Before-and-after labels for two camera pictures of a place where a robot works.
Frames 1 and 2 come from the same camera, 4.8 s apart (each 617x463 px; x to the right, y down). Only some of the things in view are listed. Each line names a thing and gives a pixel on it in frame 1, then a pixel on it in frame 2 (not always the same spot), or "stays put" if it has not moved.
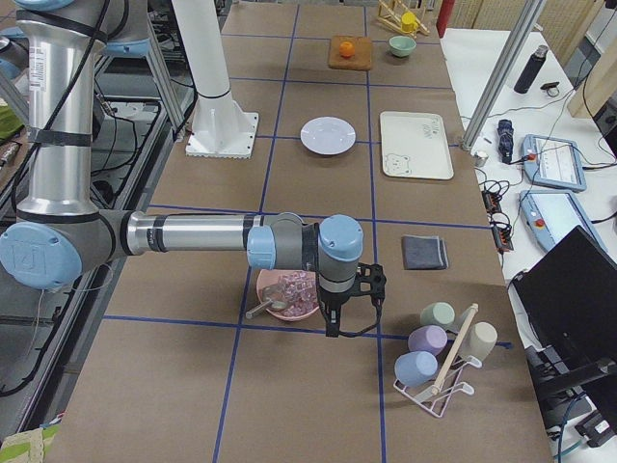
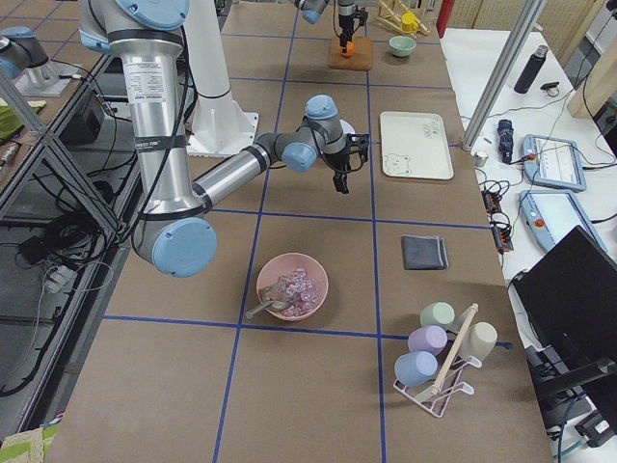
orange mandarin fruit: [347, 49] stays put
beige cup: [481, 340] stays put
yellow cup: [409, 22] stays put
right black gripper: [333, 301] -> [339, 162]
